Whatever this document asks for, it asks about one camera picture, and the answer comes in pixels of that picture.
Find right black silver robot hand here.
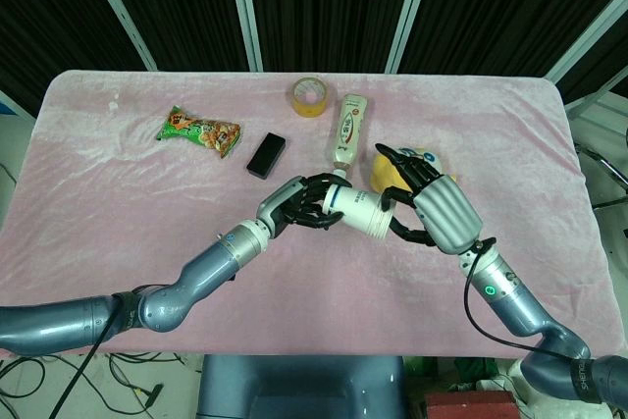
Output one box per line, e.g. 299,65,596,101
375,142,485,256

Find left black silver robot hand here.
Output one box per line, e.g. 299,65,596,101
255,173,353,239

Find white paper cup blue line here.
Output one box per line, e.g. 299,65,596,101
322,183,392,238

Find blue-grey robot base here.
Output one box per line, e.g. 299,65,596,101
198,353,408,419

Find black rectangular box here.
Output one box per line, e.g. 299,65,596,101
245,131,289,179

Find yellow plush toy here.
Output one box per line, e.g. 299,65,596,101
370,146,460,194

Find white drink bottle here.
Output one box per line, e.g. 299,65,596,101
327,93,369,181

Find yellow packing tape roll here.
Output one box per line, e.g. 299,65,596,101
288,77,331,119

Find green snack bag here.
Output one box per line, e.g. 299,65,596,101
156,105,241,160

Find pink velvet tablecloth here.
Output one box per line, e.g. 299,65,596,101
0,69,614,366

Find green cloth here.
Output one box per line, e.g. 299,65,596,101
453,358,490,389

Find red box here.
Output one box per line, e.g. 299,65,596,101
425,389,521,419

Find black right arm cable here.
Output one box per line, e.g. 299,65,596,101
463,236,578,356

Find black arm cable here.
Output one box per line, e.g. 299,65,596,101
463,236,578,356
71,284,171,419

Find black metal chair frame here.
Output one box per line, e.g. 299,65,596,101
574,127,628,238

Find white partition post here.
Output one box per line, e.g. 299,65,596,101
543,0,628,84
385,0,439,73
226,0,265,72
77,0,159,72

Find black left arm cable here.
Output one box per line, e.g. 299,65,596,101
71,284,171,419

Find black floor cables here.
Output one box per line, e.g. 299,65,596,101
0,350,200,419

